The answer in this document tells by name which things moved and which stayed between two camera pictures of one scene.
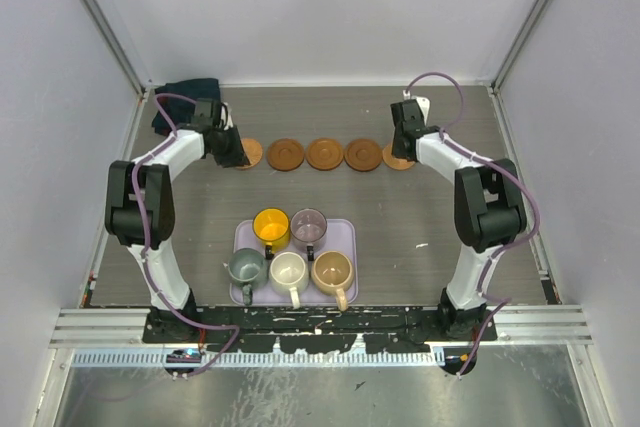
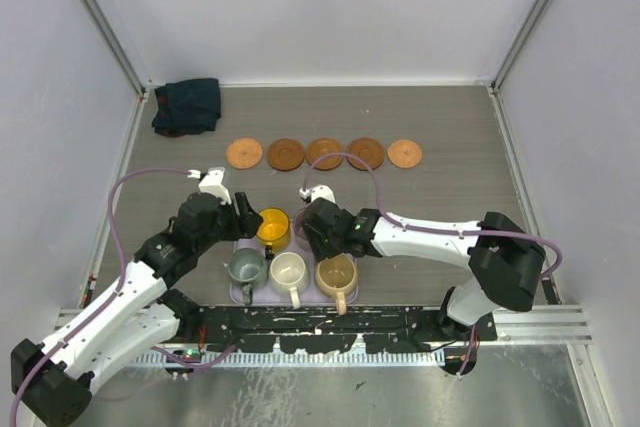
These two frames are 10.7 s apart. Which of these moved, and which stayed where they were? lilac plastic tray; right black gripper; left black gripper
Moved: right black gripper; left black gripper
Stayed: lilac plastic tray
